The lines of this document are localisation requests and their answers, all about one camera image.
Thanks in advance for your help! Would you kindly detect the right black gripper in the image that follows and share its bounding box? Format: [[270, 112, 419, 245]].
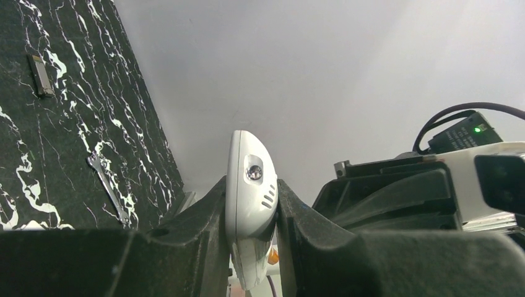
[[312, 160, 463, 231]]

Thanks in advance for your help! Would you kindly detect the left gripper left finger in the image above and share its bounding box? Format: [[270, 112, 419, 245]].
[[1, 178, 230, 296]]

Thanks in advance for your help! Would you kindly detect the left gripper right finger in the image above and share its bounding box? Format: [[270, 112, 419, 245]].
[[277, 180, 524, 296]]

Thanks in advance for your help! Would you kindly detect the white remote control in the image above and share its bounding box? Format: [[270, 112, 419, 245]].
[[225, 130, 279, 291]]

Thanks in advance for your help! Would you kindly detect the silver flat wrench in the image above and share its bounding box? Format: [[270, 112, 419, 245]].
[[87, 152, 129, 225]]

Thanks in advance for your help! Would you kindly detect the small grey metal bar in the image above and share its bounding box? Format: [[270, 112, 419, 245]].
[[27, 54, 54, 97]]

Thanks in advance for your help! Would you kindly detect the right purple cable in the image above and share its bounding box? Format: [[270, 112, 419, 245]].
[[412, 101, 525, 155]]

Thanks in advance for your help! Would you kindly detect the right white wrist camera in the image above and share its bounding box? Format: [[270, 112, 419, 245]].
[[430, 142, 524, 233]]

